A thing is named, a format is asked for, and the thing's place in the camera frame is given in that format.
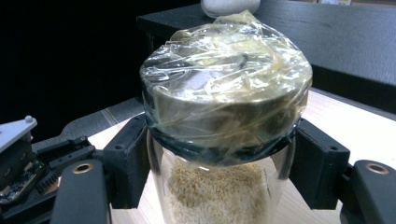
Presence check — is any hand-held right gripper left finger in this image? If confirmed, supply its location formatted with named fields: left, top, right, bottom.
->
left=102, top=113, right=152, bottom=210

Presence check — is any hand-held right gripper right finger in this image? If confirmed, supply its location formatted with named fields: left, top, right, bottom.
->
left=289, top=118, right=352, bottom=211

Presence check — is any glass jar with film-wrapped lid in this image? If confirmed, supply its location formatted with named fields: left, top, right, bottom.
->
left=139, top=8, right=314, bottom=224

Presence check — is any glass jar with grey lid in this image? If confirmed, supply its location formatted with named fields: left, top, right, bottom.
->
left=200, top=0, right=262, bottom=19

